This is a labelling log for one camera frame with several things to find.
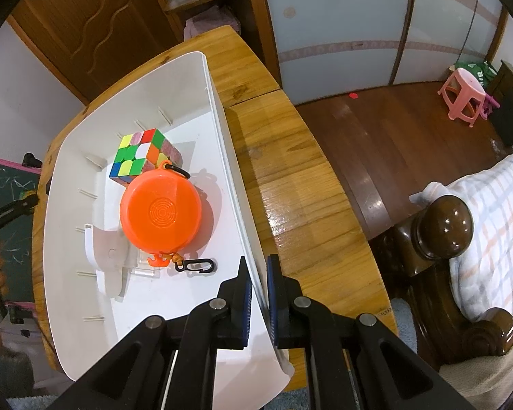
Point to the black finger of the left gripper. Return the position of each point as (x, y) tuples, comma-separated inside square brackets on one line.
[(17, 209)]

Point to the round orange plastic case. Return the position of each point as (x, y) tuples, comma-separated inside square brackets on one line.
[(161, 213)]

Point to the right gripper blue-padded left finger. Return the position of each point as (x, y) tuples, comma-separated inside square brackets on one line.
[(234, 320)]

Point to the grey white plastic clip dispenser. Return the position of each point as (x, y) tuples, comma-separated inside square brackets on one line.
[(115, 260)]

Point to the pink plastic stool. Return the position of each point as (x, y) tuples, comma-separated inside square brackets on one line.
[(466, 98)]

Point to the wooden bed post knob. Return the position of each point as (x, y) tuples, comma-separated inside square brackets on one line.
[(444, 229)]

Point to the folded pink cloth on shelf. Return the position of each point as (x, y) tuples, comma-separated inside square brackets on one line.
[(209, 20)]

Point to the wooden shelf unit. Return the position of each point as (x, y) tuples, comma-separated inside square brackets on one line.
[(255, 20)]

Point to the dark wooden door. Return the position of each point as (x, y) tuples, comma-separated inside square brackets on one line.
[(88, 45)]

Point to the dark wooden cabinet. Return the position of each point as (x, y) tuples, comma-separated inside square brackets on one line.
[(501, 90)]

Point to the white plastic storage bin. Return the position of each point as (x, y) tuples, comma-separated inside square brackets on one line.
[(180, 99)]

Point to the green bag on floor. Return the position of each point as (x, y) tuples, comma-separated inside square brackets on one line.
[(482, 71)]

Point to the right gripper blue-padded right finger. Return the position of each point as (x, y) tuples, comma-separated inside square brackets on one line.
[(287, 307)]

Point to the white checked bed blanket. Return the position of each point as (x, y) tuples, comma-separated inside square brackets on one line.
[(482, 277)]

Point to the multicolour rubik's cube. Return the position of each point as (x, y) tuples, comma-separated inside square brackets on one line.
[(140, 152)]

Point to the black carabiner clip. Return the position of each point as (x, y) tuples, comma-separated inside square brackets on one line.
[(199, 266)]

